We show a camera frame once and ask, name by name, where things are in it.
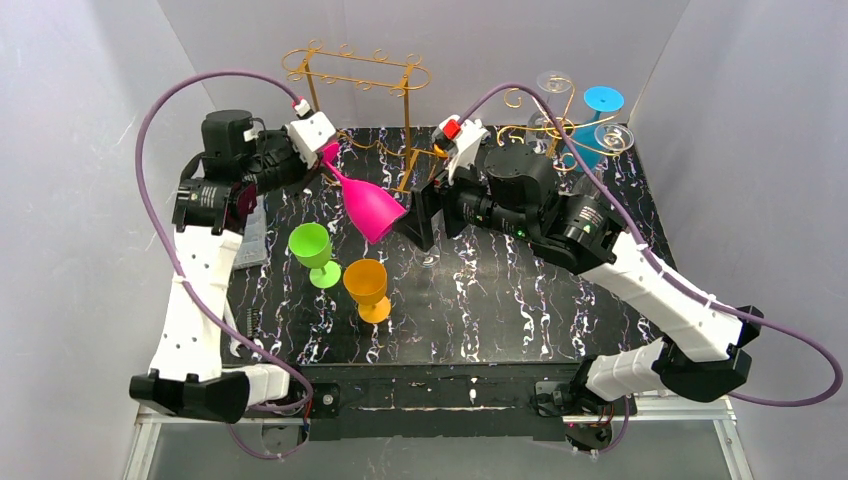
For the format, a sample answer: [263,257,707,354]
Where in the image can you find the black bit strip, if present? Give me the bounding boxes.
[245,307,261,338]

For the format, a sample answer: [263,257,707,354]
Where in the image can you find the blue plastic wine glass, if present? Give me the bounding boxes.
[569,85,625,171]

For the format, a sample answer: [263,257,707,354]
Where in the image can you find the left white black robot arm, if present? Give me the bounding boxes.
[129,110,334,424]

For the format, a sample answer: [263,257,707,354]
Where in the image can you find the clear wine glass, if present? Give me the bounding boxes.
[414,247,441,268]
[525,70,574,154]
[572,123,635,199]

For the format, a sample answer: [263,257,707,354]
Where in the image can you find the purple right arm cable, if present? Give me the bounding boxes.
[457,82,845,455]

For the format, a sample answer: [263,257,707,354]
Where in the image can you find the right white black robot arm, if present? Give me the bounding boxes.
[394,144,760,405]

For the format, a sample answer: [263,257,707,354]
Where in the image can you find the magenta plastic wine glass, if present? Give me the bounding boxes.
[321,142,406,244]

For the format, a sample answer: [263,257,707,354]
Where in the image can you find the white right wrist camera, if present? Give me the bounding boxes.
[432,114,490,185]

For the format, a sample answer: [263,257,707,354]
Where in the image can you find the clear plastic screw box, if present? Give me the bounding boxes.
[233,208,268,270]

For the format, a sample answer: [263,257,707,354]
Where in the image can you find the green plastic wine glass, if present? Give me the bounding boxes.
[288,222,342,289]

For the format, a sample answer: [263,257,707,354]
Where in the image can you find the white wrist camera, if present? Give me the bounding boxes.
[432,114,490,185]
[286,97,337,170]

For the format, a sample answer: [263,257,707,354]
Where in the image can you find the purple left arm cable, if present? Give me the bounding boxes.
[134,70,316,462]

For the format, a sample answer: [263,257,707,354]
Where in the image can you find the orange plastic wine glass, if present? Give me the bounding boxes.
[342,258,391,324]

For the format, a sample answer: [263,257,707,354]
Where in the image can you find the gold rectangular hanging rack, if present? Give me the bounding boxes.
[281,39,432,193]

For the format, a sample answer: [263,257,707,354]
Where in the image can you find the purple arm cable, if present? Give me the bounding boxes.
[134,70,316,462]
[457,82,845,455]

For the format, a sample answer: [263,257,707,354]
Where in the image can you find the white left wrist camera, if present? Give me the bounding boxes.
[286,97,337,170]

